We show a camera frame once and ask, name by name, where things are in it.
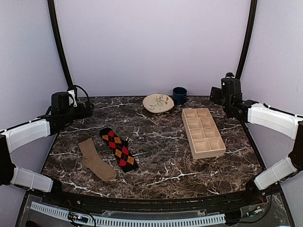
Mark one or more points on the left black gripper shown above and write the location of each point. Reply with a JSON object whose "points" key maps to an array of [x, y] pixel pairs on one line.
{"points": [[88, 111]]}

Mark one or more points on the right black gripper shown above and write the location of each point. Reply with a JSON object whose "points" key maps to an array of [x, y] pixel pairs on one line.
{"points": [[216, 92]]}

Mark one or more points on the wooden compartment tray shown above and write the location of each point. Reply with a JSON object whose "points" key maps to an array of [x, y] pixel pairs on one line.
{"points": [[202, 133]]}

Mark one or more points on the argyle black red orange sock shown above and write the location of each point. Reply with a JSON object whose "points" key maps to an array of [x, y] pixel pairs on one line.
{"points": [[119, 148]]}

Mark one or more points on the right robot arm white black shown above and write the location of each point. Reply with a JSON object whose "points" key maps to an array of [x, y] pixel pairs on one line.
{"points": [[250, 111]]}

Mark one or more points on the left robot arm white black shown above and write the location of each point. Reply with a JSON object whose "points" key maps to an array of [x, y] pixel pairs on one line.
{"points": [[16, 137]]}

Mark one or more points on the dark blue mug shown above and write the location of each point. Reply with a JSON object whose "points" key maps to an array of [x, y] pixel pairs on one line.
{"points": [[179, 95]]}

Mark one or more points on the plain brown sock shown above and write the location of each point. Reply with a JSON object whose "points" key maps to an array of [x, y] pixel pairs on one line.
{"points": [[93, 161]]}

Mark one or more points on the cream floral ceramic plate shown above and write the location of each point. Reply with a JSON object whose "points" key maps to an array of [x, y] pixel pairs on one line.
{"points": [[158, 103]]}

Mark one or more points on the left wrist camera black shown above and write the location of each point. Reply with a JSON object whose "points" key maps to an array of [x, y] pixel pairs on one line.
{"points": [[62, 101]]}

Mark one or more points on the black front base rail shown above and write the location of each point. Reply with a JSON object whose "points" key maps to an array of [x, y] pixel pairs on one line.
{"points": [[225, 202]]}

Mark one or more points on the right black frame post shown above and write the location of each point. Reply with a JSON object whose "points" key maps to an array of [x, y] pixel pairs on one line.
{"points": [[247, 38]]}

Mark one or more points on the black frame post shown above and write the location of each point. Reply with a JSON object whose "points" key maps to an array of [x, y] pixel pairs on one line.
{"points": [[58, 42], [247, 38]]}

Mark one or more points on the left black frame post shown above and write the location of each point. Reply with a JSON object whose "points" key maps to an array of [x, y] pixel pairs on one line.
{"points": [[58, 42]]}

